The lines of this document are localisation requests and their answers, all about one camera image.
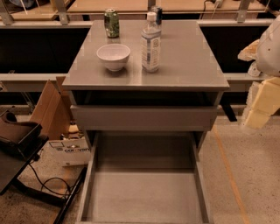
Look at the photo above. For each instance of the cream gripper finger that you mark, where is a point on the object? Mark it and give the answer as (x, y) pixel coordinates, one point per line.
(249, 52)
(263, 101)

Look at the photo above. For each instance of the clear plastic water bottle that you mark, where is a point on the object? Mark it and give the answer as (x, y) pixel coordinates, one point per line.
(151, 40)

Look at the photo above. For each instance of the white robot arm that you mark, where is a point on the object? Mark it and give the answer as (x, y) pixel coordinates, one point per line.
(268, 56)

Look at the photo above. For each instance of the clear soap dispenser bottle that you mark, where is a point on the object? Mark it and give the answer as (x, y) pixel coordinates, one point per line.
(253, 71)

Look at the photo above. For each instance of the grey drawer cabinet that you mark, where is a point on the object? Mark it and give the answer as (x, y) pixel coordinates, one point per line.
(188, 74)

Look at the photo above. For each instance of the open grey middle drawer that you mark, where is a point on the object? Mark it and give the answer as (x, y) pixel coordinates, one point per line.
(144, 178)

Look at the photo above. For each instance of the closed grey upper drawer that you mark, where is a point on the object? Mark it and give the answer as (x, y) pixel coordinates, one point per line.
(138, 118)

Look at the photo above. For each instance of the blue silver drink can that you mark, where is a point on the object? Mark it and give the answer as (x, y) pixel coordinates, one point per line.
(158, 10)

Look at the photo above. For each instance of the white ceramic bowl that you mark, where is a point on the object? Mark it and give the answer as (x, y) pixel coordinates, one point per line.
(113, 56)

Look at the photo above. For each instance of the green drink can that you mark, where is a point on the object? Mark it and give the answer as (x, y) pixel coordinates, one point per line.
(111, 23)

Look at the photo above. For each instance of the white printed cardboard box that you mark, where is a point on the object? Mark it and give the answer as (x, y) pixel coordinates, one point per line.
(70, 152)

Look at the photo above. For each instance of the brown cardboard box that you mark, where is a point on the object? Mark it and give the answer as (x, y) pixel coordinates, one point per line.
(52, 111)

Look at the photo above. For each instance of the dark brown bag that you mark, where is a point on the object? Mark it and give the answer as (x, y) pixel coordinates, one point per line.
(15, 136)

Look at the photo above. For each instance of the wooden background table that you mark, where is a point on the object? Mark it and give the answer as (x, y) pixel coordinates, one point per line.
(63, 8)

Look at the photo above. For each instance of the black side table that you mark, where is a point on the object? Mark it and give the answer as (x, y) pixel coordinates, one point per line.
(11, 167)

